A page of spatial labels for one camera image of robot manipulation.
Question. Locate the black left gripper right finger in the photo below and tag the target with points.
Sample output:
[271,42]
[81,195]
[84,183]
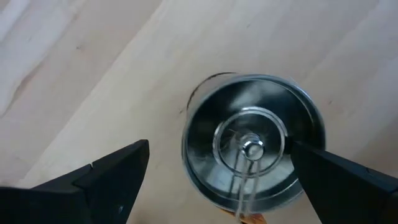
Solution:
[348,193]

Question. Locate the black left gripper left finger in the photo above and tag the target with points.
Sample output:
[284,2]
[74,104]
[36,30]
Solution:
[93,193]

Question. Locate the silver tin candle with lid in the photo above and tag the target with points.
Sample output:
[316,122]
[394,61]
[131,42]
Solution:
[217,109]

